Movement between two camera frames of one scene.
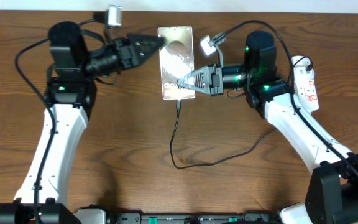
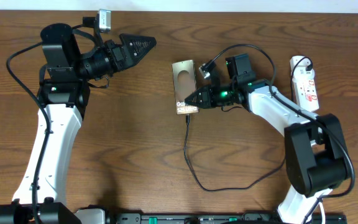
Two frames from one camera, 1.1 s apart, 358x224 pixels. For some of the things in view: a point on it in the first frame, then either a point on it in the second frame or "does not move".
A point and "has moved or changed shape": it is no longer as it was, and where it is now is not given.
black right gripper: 216,89 -> 207,101
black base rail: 246,218 does not move
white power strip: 304,83 does not move
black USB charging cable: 179,107 -> 265,178
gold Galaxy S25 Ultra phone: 177,62 has moved or changed shape
